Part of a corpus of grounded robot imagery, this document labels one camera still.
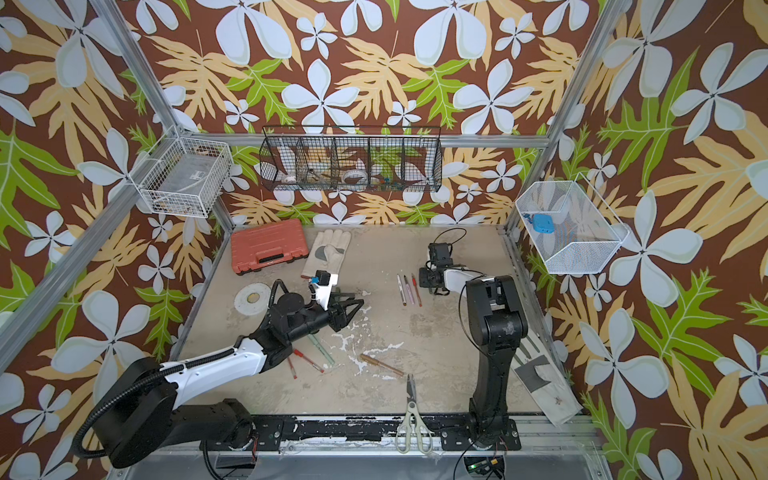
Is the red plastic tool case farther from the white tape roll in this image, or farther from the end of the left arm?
the end of the left arm

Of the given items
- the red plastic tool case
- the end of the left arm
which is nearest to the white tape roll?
the red plastic tool case

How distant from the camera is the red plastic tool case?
1063mm

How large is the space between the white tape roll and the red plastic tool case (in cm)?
8

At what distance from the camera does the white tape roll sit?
99 cm
